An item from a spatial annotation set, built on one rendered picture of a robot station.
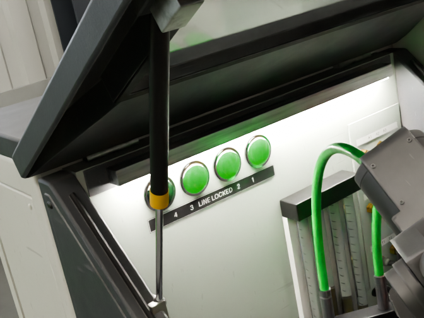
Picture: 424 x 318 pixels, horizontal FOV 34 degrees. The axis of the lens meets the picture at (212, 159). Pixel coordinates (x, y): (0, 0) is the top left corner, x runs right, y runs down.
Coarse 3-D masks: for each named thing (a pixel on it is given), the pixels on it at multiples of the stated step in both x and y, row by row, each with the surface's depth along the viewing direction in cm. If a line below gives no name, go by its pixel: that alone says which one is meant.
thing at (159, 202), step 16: (160, 32) 57; (160, 48) 58; (160, 64) 59; (160, 80) 60; (160, 96) 61; (160, 112) 62; (160, 128) 64; (160, 144) 65; (160, 160) 66; (160, 176) 67; (160, 192) 69; (160, 208) 70; (160, 224) 72; (160, 240) 74; (160, 256) 75; (160, 272) 77; (160, 288) 79; (160, 304) 80
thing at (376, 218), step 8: (376, 216) 103; (376, 224) 104; (376, 232) 105; (376, 240) 105; (376, 248) 106; (376, 256) 106; (376, 264) 107; (376, 272) 107; (376, 280) 108; (384, 280) 107; (376, 288) 108; (384, 288) 108; (384, 296) 108; (384, 304) 109
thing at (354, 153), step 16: (336, 144) 86; (320, 160) 92; (320, 176) 95; (320, 192) 98; (320, 208) 100; (320, 224) 102; (320, 240) 103; (320, 256) 104; (320, 272) 105; (320, 288) 107
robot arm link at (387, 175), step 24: (384, 144) 45; (408, 144) 44; (360, 168) 47; (384, 168) 44; (408, 168) 43; (384, 192) 45; (408, 192) 43; (384, 216) 46; (408, 216) 42; (408, 288) 36
